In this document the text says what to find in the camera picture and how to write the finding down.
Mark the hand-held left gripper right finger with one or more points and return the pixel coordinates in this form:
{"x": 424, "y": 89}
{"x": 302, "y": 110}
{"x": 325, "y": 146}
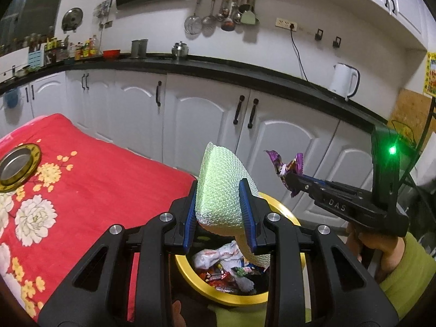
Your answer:
{"x": 247, "y": 211}

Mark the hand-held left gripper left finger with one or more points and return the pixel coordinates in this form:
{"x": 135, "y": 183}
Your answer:
{"x": 190, "y": 231}

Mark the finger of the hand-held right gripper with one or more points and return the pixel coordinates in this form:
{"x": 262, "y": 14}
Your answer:
{"x": 320, "y": 183}
{"x": 301, "y": 185}

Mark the purple candy wrapper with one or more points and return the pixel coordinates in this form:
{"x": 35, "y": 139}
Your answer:
{"x": 284, "y": 168}

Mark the yellow round trash bin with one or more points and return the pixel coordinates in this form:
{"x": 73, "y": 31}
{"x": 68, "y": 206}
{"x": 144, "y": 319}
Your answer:
{"x": 289, "y": 218}

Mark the green foam fruit net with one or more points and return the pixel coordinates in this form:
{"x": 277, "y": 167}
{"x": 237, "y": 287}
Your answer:
{"x": 218, "y": 190}

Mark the mixed candy wrappers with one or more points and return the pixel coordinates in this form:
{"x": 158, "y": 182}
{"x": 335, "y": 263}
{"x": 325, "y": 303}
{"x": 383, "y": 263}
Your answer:
{"x": 221, "y": 276}

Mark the white foam fruit net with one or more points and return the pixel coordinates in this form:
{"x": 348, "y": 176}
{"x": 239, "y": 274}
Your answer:
{"x": 245, "y": 283}

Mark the person's right forearm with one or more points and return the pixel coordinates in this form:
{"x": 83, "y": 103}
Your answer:
{"x": 412, "y": 276}

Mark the person's right hand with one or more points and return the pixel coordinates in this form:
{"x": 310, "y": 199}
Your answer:
{"x": 385, "y": 248}

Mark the person's left hand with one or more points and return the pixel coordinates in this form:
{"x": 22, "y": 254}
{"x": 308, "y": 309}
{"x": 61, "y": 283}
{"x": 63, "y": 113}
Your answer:
{"x": 179, "y": 316}

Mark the red floral blanket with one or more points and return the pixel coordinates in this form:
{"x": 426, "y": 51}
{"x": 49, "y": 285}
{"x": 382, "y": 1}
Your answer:
{"x": 102, "y": 190}

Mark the person's green top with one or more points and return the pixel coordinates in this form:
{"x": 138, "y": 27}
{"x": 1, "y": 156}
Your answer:
{"x": 238, "y": 316}

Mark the white electric kettle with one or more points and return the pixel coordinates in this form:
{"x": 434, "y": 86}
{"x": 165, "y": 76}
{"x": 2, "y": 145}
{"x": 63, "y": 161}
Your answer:
{"x": 340, "y": 81}

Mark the white lower kitchen cabinets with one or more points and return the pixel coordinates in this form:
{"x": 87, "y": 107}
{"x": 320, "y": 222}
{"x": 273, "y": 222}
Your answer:
{"x": 197, "y": 115}

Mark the pressed wood board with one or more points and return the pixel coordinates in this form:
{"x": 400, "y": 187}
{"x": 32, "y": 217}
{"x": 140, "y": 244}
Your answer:
{"x": 412, "y": 109}

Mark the black kitchen countertop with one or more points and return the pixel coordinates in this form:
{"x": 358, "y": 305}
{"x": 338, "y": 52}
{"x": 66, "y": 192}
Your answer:
{"x": 238, "y": 68}

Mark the metal teapot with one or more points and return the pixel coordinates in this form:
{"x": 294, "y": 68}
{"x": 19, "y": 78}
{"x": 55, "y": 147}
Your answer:
{"x": 180, "y": 49}

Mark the green spatula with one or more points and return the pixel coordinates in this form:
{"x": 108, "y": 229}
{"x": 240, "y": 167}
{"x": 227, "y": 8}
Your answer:
{"x": 249, "y": 17}

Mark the hanging metal ladles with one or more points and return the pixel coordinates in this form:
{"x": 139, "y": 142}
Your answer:
{"x": 227, "y": 24}

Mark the gold rimmed metal plate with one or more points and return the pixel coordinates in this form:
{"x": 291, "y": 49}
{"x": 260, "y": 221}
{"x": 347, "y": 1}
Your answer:
{"x": 17, "y": 165}

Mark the metal canister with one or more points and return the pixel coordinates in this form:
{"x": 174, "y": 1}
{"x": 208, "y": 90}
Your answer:
{"x": 139, "y": 48}

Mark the metal skimmer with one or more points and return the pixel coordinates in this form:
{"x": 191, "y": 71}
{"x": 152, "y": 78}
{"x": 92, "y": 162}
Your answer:
{"x": 208, "y": 19}

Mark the red bowl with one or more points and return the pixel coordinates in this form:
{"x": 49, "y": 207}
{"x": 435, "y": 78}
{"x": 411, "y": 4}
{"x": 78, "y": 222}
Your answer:
{"x": 111, "y": 53}

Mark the row of condiment bottles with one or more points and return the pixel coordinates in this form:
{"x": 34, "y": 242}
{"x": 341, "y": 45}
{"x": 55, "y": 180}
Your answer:
{"x": 81, "y": 49}

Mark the blue hanging bag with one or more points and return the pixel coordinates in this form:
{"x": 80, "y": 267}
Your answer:
{"x": 11, "y": 98}

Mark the blue knife block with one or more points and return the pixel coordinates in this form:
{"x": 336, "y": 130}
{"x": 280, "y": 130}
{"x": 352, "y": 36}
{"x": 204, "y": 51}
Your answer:
{"x": 36, "y": 58}

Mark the dark kitchen window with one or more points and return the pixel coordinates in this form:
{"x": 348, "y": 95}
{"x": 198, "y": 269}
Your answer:
{"x": 34, "y": 10}

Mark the black wall hook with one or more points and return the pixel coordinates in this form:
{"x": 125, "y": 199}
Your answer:
{"x": 318, "y": 35}
{"x": 337, "y": 42}

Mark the yellow wall poster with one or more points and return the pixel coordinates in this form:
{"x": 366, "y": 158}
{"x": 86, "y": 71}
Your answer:
{"x": 431, "y": 73}

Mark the wall power socket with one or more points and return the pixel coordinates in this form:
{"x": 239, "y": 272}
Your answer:
{"x": 284, "y": 24}

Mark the small wall socket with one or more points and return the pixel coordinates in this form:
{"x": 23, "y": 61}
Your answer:
{"x": 107, "y": 24}

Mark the small wall utensil rack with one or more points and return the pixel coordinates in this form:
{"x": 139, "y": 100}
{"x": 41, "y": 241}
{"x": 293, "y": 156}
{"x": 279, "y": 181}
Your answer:
{"x": 103, "y": 8}

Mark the wall hung pot lid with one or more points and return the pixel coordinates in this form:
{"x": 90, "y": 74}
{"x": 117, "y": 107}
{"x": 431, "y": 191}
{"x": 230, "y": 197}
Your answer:
{"x": 72, "y": 18}

